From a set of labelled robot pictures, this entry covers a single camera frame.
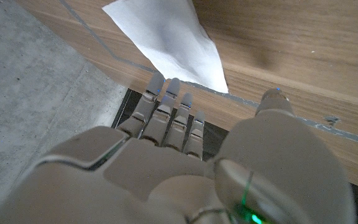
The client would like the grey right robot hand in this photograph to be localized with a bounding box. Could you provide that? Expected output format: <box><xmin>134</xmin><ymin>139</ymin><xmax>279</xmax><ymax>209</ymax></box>
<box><xmin>0</xmin><ymin>72</ymin><xmax>357</xmax><ymax>224</ymax></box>

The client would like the white paper napkin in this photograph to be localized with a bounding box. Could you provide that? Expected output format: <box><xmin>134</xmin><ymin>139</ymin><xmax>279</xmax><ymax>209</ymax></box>
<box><xmin>101</xmin><ymin>0</ymin><xmax>229</xmax><ymax>94</ymax></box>

